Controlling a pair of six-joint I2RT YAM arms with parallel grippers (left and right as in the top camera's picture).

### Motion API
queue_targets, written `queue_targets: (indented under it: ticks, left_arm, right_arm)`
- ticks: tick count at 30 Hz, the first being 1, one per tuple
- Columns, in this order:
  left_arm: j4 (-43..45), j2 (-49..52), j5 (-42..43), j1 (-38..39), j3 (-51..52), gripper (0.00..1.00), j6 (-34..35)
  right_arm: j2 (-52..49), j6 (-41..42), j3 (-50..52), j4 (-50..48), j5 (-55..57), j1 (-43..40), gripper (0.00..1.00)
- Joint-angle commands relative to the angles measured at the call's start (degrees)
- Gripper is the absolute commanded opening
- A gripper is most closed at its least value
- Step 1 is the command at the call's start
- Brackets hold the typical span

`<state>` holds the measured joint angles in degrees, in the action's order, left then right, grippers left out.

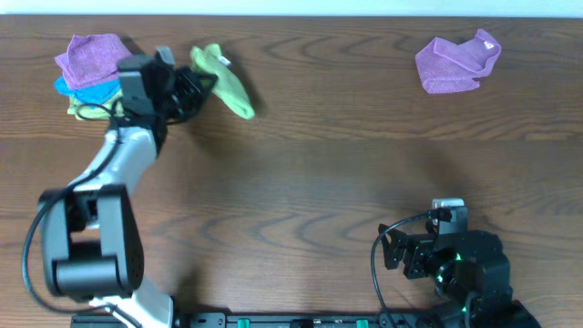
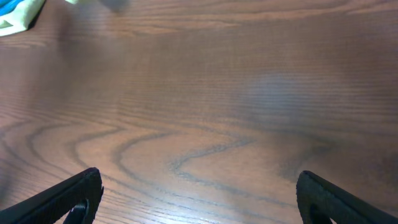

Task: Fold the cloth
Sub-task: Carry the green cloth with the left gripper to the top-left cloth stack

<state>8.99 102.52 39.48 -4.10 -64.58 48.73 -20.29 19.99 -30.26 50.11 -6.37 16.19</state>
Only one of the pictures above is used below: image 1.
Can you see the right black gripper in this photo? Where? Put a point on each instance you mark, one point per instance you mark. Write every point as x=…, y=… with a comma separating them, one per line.
x=418, y=245

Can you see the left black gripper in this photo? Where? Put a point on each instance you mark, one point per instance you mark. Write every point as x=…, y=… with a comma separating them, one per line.
x=190, y=89

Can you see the light green cloth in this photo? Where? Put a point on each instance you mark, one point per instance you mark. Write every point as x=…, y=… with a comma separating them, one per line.
x=228, y=87

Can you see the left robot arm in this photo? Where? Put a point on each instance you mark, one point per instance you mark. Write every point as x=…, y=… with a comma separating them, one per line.
x=91, y=248

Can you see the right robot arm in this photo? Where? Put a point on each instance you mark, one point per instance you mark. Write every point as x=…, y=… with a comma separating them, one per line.
x=468, y=268

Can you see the folded green cloth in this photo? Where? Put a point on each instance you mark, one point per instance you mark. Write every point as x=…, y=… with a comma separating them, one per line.
x=79, y=109

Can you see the folded blue cloth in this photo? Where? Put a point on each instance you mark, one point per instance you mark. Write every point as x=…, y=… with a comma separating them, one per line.
x=97, y=94

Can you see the folded purple cloth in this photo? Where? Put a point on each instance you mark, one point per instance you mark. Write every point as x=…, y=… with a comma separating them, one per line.
x=91, y=60

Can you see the crumpled purple cloth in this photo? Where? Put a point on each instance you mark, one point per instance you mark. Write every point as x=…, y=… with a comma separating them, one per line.
x=445, y=67

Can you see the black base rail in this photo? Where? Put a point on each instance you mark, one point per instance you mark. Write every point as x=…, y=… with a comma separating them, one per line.
x=222, y=320

